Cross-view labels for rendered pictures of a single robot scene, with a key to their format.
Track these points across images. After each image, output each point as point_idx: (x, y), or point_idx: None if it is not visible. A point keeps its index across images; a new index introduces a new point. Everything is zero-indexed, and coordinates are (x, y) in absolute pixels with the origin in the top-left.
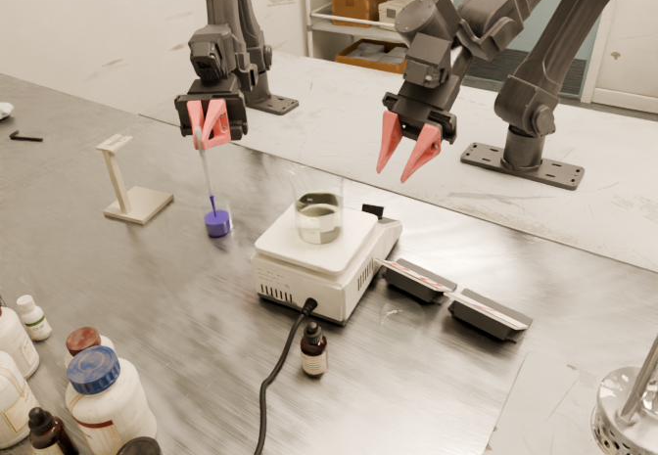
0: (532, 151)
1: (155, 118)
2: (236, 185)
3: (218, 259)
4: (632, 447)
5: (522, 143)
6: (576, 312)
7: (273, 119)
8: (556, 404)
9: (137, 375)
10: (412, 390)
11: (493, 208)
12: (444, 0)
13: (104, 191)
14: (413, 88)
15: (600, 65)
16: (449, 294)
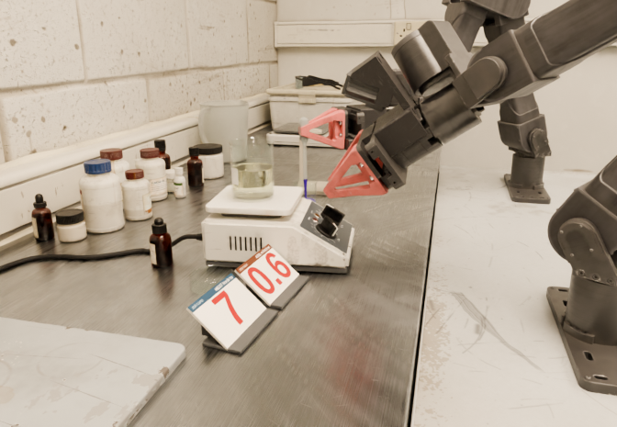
0: (580, 301)
1: (440, 170)
2: (370, 207)
3: None
4: None
5: (572, 281)
6: (266, 386)
7: (499, 200)
8: (111, 360)
9: (106, 185)
10: (138, 300)
11: (452, 321)
12: (429, 27)
13: (325, 179)
14: (386, 115)
15: None
16: (231, 277)
